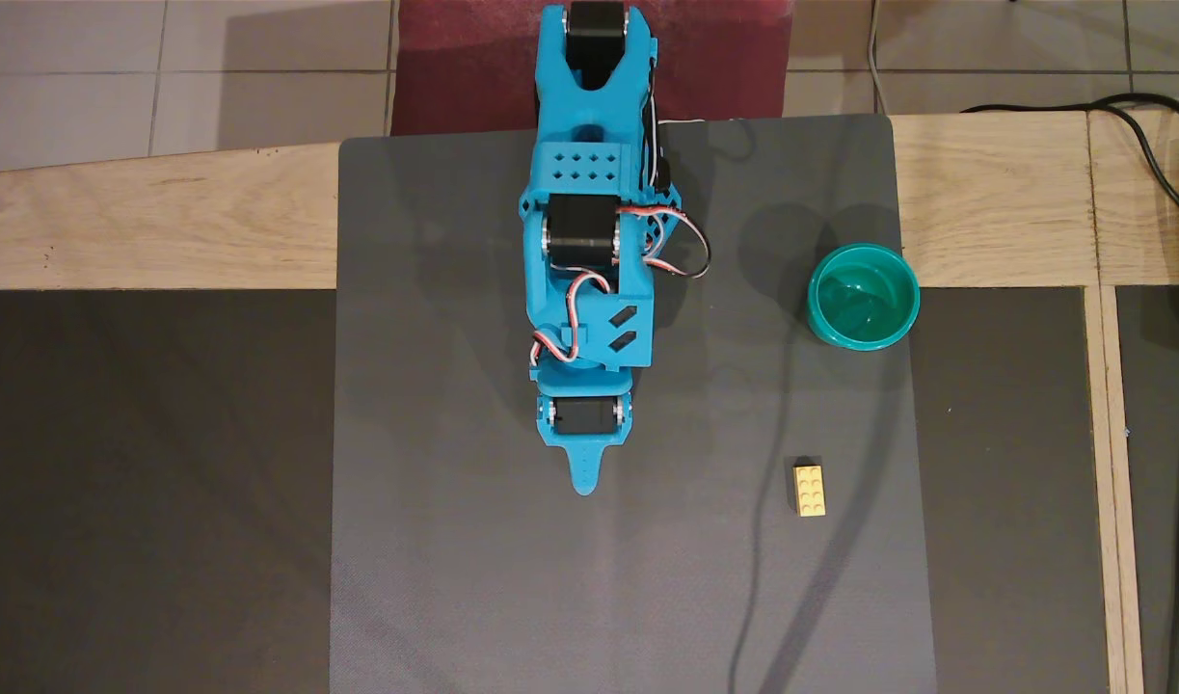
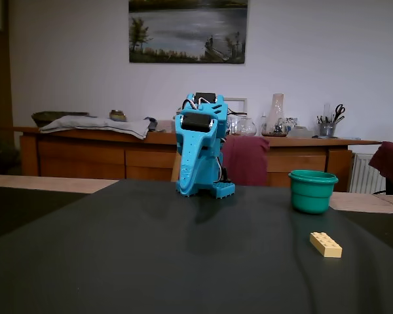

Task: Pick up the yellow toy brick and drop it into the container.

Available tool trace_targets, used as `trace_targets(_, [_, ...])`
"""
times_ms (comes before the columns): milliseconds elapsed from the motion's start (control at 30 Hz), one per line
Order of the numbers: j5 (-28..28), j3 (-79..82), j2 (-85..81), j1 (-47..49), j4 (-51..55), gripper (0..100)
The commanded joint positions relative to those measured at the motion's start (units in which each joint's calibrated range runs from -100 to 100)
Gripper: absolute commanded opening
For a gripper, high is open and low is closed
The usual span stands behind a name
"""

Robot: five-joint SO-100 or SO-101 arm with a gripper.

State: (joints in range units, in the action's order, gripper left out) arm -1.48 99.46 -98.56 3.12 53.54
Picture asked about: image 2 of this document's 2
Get white radiator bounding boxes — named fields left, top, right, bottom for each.
left=348, top=152, right=388, bottom=195

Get lake landscape painting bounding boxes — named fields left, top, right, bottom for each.
left=128, top=0, right=249, bottom=65

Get grey folded cloth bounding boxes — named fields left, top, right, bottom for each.
left=39, top=116, right=152, bottom=141

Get grey pen cup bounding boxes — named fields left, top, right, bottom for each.
left=318, top=122, right=337, bottom=139

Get small ceramic jar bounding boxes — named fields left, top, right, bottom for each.
left=109, top=109, right=128, bottom=123

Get maroon covered chair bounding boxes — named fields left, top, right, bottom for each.
left=368, top=141, right=393, bottom=200

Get dark shallow bowl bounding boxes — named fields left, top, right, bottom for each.
left=31, top=111, right=90, bottom=128

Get wooden sideboard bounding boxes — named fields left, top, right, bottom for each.
left=14, top=126, right=383, bottom=193

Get round glass bowl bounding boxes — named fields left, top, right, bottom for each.
left=236, top=117, right=257, bottom=137

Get tall glass vase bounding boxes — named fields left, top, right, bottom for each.
left=261, top=93, right=289, bottom=138

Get black handled scissors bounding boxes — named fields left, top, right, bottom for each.
left=332, top=103, right=346, bottom=124

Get white picture frame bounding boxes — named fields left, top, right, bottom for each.
left=223, top=97, right=248, bottom=116

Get dark grey work mat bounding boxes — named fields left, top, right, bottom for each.
left=0, top=179, right=393, bottom=314

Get cream lego brick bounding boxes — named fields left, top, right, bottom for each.
left=309, top=232, right=343, bottom=259

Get green plastic cup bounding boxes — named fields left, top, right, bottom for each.
left=288, top=169, right=339, bottom=215

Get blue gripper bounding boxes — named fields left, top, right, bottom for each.
left=175, top=109, right=224, bottom=198

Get dark red cloth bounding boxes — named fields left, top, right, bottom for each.
left=170, top=135, right=271, bottom=187

